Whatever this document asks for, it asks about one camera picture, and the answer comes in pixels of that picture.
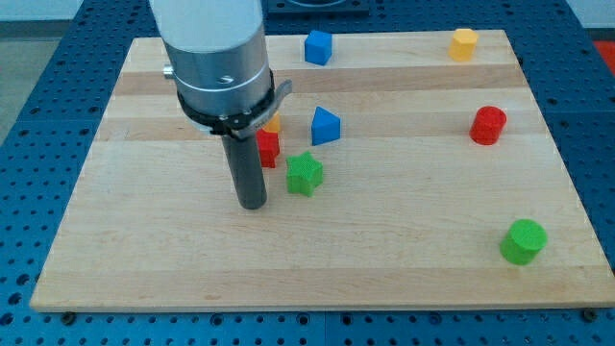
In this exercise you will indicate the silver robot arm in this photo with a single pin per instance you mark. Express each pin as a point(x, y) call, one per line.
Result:
point(220, 65)

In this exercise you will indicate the green star block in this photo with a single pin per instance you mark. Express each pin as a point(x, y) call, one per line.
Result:
point(304, 174)

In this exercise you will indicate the blue triangle block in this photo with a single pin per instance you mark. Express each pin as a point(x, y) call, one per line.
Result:
point(325, 127)

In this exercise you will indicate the small yellow block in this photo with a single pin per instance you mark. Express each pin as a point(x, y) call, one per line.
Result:
point(274, 124)

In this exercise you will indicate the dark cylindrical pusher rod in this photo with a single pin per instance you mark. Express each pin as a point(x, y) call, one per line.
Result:
point(245, 166)

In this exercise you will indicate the wooden board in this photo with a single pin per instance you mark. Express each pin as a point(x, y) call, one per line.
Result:
point(410, 215)

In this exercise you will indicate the blue cube block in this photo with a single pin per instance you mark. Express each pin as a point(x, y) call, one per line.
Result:
point(318, 47)

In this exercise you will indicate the red cylinder block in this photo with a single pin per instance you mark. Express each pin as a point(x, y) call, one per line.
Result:
point(488, 125)

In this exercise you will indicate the yellow hexagon block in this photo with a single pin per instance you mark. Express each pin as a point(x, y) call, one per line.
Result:
point(463, 44)

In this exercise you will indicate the green cylinder block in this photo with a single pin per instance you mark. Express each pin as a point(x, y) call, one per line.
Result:
point(524, 240)

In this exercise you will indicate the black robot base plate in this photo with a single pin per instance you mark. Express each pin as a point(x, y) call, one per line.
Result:
point(313, 7)

